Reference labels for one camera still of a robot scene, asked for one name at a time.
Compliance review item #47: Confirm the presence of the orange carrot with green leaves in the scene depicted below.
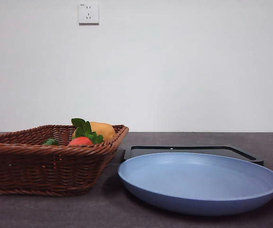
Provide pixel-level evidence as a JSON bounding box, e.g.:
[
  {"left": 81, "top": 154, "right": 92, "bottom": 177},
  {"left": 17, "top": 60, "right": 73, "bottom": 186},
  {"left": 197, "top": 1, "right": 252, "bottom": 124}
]
[{"left": 67, "top": 118, "right": 105, "bottom": 146}]

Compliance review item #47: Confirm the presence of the blue round plate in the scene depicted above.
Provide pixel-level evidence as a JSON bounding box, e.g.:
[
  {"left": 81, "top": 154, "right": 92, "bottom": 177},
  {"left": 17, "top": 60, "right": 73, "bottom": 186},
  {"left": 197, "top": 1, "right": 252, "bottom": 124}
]
[{"left": 117, "top": 152, "right": 273, "bottom": 216}]

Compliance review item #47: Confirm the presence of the yellow-brown potato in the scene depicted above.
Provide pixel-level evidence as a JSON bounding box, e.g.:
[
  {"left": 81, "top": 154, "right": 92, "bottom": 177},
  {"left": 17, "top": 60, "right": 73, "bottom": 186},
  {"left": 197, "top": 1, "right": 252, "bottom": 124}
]
[{"left": 72, "top": 121, "right": 117, "bottom": 143}]

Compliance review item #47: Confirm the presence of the black flat tray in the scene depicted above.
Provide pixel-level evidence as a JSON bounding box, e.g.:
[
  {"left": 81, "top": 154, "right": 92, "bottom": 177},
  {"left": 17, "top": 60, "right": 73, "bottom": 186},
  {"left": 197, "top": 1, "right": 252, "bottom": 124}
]
[{"left": 123, "top": 145, "right": 264, "bottom": 167}]

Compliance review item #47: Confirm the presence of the green vegetable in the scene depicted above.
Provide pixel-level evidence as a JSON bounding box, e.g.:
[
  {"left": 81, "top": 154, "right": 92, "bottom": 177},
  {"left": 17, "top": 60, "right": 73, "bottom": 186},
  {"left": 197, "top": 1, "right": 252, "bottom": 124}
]
[{"left": 41, "top": 138, "right": 60, "bottom": 146}]

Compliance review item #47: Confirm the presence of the brown wicker basket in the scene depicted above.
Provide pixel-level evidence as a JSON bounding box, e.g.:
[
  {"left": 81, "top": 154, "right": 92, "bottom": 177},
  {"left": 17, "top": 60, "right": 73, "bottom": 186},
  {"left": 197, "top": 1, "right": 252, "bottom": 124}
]
[{"left": 0, "top": 124, "right": 130, "bottom": 198}]

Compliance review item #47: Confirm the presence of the white wall socket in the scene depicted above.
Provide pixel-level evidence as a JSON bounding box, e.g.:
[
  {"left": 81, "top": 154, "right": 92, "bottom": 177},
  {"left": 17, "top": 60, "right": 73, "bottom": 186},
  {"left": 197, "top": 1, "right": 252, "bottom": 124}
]
[{"left": 78, "top": 2, "right": 100, "bottom": 26}]

